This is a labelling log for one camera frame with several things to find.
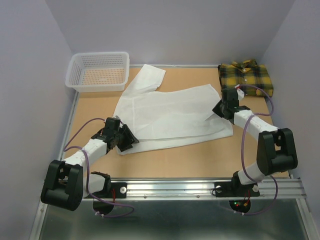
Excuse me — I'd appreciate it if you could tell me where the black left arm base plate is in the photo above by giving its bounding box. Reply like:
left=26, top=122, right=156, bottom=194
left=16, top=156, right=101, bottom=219
left=92, top=182, right=128, bottom=199

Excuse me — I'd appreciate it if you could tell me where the metal table frame edge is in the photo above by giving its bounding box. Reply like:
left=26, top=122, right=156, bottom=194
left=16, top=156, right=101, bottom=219
left=29, top=92, right=79, bottom=240

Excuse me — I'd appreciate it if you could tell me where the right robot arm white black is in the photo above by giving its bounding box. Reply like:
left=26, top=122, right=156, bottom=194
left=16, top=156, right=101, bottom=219
left=212, top=86, right=298, bottom=198

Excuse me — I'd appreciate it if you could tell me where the white perforated plastic basket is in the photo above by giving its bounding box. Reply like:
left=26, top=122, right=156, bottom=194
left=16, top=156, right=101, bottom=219
left=65, top=51, right=130, bottom=93

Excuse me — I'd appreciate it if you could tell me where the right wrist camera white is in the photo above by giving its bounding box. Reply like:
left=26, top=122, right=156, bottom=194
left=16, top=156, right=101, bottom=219
left=234, top=84, right=245, bottom=101

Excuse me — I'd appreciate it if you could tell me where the yellow plaid folded shirt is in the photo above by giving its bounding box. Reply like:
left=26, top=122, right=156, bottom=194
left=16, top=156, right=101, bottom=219
left=218, top=59, right=274, bottom=97

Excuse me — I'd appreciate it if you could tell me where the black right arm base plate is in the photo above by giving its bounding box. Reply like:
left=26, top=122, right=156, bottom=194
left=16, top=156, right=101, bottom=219
left=211, top=181, right=260, bottom=198

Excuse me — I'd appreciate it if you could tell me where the aluminium mounting rail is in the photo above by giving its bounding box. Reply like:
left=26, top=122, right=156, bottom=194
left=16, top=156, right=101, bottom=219
left=79, top=177, right=307, bottom=200

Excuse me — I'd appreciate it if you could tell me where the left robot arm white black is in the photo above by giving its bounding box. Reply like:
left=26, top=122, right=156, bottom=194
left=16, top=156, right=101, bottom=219
left=40, top=117, right=139, bottom=218

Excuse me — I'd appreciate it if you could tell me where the white long sleeve shirt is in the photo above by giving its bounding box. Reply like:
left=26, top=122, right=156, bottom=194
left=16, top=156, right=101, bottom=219
left=114, top=64, right=233, bottom=155

